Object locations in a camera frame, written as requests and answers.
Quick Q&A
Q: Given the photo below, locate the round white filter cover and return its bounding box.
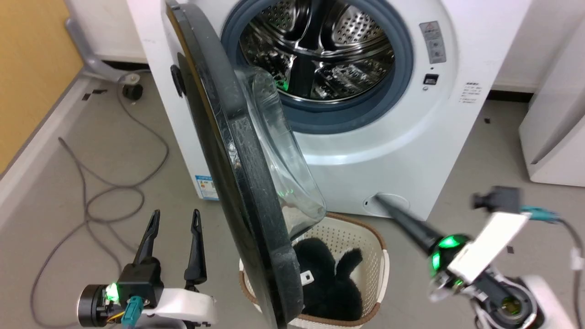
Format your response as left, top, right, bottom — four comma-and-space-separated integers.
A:
363, 193, 411, 216

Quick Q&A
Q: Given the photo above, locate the blue energy label sticker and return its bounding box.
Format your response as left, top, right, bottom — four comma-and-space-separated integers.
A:
195, 175, 219, 202

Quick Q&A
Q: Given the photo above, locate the white front-loading washing machine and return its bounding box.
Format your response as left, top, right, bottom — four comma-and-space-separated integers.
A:
127, 0, 533, 222

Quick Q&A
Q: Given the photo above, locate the teal plug right gripper cable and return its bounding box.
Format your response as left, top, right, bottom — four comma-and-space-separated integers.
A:
521, 206, 585, 329

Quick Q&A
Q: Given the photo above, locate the black door hinge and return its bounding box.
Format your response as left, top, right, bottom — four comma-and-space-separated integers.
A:
170, 65, 186, 98

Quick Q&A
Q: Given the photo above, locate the teal plug left gripper cable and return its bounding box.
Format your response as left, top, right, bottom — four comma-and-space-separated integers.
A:
107, 296, 145, 329

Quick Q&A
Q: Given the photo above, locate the cream perforated laundry basket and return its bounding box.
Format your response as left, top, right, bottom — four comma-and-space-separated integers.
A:
239, 212, 390, 329

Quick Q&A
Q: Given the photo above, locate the stainless steel washer drum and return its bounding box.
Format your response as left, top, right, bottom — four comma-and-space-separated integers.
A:
239, 0, 396, 102

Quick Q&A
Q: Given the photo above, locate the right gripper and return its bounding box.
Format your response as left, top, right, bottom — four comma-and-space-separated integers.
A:
373, 194, 531, 301

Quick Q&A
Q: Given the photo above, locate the white cabinet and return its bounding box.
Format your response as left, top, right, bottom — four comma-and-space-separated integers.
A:
519, 25, 585, 188

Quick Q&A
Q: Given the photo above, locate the long grey floor cable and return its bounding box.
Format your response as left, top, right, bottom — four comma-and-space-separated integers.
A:
30, 75, 170, 329

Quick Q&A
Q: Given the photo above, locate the grey warning sticker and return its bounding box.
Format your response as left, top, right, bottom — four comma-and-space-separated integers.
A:
419, 21, 447, 64

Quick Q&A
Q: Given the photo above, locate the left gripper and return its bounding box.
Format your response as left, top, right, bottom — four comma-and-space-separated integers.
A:
117, 209, 218, 326

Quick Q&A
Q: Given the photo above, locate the black round glass washer door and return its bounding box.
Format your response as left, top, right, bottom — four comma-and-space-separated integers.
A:
165, 0, 327, 329

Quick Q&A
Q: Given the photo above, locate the black plush toy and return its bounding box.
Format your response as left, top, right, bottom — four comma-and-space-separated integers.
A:
292, 238, 364, 321

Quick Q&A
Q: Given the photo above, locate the teal plug gripper cable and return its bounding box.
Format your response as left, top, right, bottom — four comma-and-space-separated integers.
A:
107, 296, 145, 329
521, 206, 585, 329

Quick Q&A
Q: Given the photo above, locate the grey rubber door gasket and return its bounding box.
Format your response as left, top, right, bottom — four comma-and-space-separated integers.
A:
221, 0, 414, 135

